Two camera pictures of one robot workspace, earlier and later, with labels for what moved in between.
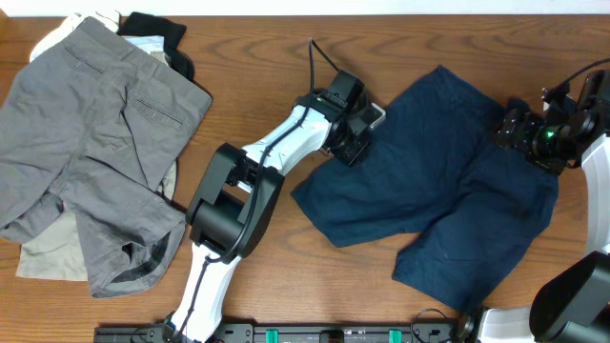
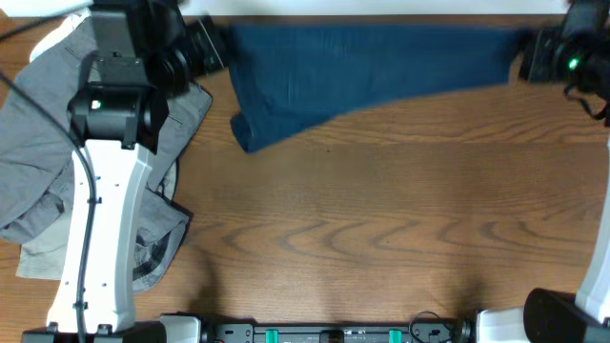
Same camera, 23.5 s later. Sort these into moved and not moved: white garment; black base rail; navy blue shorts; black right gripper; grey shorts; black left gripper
Moved: navy blue shorts; black left gripper; black right gripper
Not moved: white garment; grey shorts; black base rail
